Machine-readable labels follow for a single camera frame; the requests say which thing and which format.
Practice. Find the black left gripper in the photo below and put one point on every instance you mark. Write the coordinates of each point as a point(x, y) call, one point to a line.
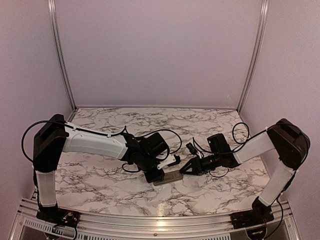
point(151, 177)

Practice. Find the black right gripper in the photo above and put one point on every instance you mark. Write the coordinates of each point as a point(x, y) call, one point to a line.
point(197, 167)

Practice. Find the white remote control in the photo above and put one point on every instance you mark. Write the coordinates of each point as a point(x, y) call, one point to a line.
point(169, 177)

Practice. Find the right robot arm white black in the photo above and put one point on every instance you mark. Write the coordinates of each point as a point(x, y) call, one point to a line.
point(290, 142)

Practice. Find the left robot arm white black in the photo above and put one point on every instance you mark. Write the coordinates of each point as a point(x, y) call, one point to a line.
point(58, 136)

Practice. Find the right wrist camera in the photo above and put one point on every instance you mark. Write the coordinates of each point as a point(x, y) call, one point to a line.
point(192, 149)

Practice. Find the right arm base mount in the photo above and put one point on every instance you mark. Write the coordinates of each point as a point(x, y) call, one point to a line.
point(249, 218)

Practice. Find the right aluminium frame post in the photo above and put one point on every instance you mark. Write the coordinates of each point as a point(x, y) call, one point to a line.
point(261, 28)

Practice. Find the aluminium frame post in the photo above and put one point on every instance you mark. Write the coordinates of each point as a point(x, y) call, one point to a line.
point(59, 51)
point(261, 28)

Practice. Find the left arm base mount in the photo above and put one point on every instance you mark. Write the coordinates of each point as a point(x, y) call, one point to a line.
point(59, 217)

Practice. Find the front aluminium rail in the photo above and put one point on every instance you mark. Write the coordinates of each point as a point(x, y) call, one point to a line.
point(98, 226)

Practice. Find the left aluminium frame post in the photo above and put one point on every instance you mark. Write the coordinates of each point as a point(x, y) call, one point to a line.
point(59, 51)

